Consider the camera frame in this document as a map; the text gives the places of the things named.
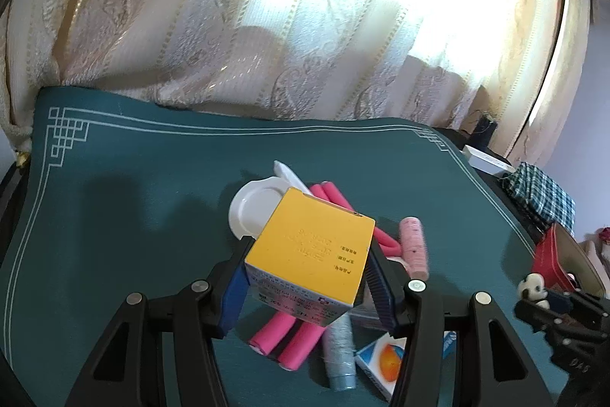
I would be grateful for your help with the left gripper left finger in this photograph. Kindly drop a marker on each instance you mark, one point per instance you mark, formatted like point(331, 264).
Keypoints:
point(125, 367)

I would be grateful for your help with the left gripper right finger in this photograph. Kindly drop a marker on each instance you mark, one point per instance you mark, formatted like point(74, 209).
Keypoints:
point(493, 367)

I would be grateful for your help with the blue white medicine box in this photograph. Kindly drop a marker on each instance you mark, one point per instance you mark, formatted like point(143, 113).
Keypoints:
point(380, 361)

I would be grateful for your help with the panda figurine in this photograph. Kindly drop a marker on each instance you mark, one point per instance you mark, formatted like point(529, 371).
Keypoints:
point(532, 289)

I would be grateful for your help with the light blue glitter tube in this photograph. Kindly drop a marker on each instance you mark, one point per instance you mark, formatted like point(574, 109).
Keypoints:
point(339, 354)

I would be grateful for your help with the yellow white carton box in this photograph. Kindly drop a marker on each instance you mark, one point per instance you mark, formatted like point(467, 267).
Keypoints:
point(309, 260)

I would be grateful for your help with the clear tape dispenser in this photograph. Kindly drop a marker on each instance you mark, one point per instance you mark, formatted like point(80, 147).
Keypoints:
point(364, 312)

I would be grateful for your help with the pink foam curler rod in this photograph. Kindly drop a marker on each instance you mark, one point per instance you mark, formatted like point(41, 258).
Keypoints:
point(329, 192)
point(296, 339)

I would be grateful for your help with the red tin box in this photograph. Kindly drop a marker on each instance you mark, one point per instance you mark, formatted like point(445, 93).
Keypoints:
point(564, 265)

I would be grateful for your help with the white round lid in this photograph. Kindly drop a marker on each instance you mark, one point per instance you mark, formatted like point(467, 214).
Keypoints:
point(253, 205)

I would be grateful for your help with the plaid folded cloth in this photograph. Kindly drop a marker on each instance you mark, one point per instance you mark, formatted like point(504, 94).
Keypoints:
point(539, 197)

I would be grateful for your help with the green table mat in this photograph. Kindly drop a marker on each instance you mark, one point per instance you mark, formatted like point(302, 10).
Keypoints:
point(127, 196)

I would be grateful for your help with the small pink hair roller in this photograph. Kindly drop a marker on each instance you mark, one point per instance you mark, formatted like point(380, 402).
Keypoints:
point(414, 249)

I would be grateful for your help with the white tube sachet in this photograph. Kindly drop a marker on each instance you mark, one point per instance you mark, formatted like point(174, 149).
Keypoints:
point(282, 171)

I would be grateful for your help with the white power strip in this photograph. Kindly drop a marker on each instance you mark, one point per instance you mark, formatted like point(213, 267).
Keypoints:
point(487, 163)

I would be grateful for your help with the beige lace curtain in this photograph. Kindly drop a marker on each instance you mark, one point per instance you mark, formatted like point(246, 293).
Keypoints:
point(442, 63)

